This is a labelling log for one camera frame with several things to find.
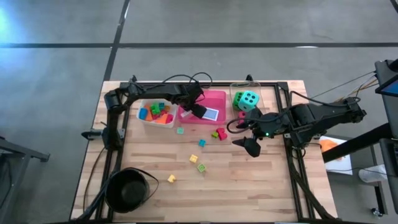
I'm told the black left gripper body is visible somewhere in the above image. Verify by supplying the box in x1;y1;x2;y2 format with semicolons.
178;83;205;107

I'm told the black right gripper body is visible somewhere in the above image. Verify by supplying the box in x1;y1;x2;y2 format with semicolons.
248;107;290;138

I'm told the blue playing card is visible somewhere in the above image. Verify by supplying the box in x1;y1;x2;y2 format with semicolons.
201;107;220;121

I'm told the large orange sloped block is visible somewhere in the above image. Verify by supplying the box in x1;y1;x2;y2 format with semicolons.
155;112;170;125

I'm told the teal foam die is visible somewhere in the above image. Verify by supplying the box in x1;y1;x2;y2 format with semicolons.
238;90;260;113

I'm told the green foam die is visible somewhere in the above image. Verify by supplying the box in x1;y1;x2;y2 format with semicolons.
233;91;246;111

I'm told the pink plastic bin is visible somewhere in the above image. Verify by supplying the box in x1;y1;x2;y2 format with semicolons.
177;89;228;126

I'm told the white plastic bin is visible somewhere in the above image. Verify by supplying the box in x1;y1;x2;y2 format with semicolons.
136;98;178;129

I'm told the clear plastic bin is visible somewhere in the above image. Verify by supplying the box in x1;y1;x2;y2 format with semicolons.
229;80;266;113

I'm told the orange cloth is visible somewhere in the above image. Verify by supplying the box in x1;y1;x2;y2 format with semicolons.
319;139;343;161

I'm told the white paper sheet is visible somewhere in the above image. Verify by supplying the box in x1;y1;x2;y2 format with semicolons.
319;136;354;175

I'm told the black diagonal beam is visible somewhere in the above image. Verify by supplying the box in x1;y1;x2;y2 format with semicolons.
322;123;393;164

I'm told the black side-mounted clamp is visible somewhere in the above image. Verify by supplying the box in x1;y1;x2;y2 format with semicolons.
81;129;103;140

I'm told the black pumpkin-face bucket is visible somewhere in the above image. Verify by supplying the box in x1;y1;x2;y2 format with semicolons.
104;167;160;214

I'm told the white plastic bag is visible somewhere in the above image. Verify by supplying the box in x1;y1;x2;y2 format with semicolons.
358;164;388;184

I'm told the dark equipment cart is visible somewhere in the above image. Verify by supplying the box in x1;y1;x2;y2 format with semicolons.
374;58;398;215

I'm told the tablet with blue screen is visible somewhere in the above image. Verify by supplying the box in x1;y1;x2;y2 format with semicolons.
375;74;398;98

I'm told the grey metal stand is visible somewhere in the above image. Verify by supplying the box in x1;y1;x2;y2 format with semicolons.
0;136;51;218

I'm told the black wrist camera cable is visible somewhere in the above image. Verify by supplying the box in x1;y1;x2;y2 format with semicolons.
226;116;259;135

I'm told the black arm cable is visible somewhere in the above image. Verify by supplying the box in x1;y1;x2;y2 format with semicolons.
289;90;361;108
146;72;214;94

